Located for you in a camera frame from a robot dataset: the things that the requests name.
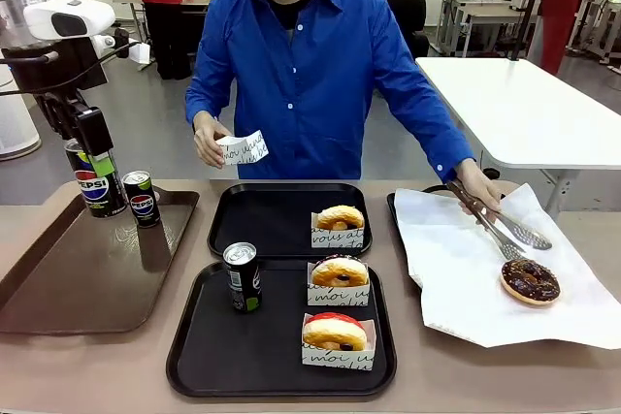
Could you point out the person's left forearm blue sleeve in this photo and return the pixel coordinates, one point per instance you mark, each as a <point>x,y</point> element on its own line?
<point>436,142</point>

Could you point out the person's left hand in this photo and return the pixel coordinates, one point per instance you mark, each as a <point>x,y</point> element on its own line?
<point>478,186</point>

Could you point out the black vertical pole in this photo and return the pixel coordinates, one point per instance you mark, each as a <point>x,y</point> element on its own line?
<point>529,2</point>

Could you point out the red frosted donut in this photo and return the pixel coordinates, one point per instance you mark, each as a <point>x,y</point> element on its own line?
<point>332,334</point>

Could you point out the red-topped donut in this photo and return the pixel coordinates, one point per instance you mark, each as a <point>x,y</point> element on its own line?
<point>337,359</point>

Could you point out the white paper sheet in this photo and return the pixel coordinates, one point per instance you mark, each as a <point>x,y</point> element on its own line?
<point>451,249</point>

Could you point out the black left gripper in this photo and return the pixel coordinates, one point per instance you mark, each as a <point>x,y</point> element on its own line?
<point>53,67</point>

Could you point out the yellow frosted donut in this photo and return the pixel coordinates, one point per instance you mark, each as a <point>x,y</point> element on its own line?
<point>339,216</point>

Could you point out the person's right hand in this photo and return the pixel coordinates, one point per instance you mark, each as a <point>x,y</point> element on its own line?
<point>208,142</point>

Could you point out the glazed donut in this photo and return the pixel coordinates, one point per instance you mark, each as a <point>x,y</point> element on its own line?
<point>335,238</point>

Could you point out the white cylindrical air purifier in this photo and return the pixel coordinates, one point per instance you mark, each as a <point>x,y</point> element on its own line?
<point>17,118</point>

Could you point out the black Pepsi can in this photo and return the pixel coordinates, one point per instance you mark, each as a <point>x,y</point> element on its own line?
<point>242,283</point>
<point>141,200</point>
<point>94,191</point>

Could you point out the person in red dress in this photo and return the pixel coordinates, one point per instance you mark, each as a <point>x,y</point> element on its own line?
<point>558,11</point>

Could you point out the white paper bag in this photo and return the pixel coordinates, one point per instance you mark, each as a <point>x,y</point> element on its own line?
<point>140,54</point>

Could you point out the person's right forearm blue sleeve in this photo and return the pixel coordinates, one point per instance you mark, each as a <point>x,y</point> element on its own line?
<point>204,99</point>

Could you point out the dark chocolate donut with nuts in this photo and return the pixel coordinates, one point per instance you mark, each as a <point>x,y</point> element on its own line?
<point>545,288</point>

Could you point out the white folding table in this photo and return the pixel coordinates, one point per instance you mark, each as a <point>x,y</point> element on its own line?
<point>524,108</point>

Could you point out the brown plastic tray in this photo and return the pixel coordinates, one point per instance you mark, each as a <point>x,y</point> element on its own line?
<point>73,278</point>

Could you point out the white background desk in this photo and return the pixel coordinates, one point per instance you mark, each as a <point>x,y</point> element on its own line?
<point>485,14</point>

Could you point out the person in blue shirt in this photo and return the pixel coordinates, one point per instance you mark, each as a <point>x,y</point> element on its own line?
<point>310,70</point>

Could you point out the metal serving tongs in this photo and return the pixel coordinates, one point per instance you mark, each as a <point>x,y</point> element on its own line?
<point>533,241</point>

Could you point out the seated person in black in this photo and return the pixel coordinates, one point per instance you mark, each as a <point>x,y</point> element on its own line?
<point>407,7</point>

